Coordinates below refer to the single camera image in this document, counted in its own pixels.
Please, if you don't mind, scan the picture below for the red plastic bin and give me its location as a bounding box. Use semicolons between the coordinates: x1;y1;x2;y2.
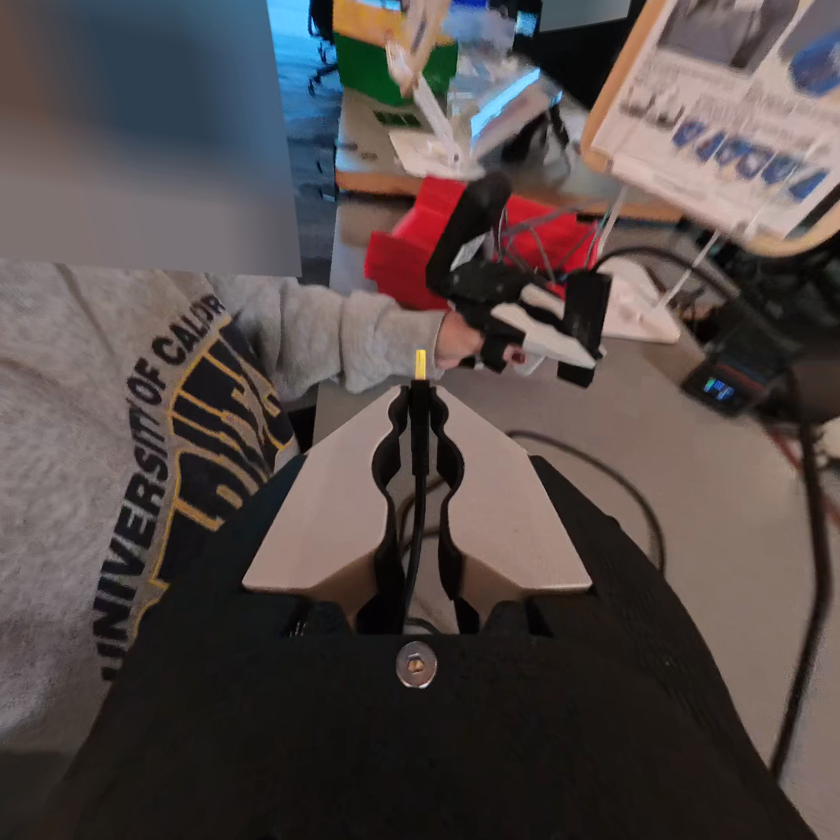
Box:
364;176;598;312

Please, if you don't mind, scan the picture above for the person's grey sweatshirt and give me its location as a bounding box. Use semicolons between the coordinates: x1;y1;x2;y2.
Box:
0;262;316;756

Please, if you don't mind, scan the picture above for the yellow-tipped black usb cable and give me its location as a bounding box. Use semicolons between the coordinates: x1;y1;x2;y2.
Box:
394;350;667;621

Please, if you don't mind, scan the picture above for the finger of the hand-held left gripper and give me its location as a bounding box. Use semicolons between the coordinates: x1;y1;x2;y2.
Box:
491;307;603;370
518;283;568;324

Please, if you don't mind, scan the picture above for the person's left hand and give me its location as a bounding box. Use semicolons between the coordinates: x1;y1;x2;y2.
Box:
434;310;527;373

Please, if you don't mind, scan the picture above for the white phone stand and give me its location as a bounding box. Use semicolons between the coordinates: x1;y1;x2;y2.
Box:
384;39;480;181

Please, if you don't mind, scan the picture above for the black power station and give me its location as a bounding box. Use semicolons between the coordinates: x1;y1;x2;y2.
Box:
681;322;788;417

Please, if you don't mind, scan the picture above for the green and yellow box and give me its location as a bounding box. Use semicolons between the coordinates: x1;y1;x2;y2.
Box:
333;0;459;109

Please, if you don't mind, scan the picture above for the person's left forearm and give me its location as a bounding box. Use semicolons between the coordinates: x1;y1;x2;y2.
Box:
217;276;448;395

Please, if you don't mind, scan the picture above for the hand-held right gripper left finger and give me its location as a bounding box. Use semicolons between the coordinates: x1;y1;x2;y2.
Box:
241;385;409;634

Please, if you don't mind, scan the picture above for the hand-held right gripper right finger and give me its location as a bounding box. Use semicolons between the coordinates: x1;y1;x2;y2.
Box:
430;386;593;631

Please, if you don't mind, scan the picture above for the clipboard with printed sheet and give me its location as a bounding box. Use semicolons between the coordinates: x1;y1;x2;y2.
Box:
581;0;840;257

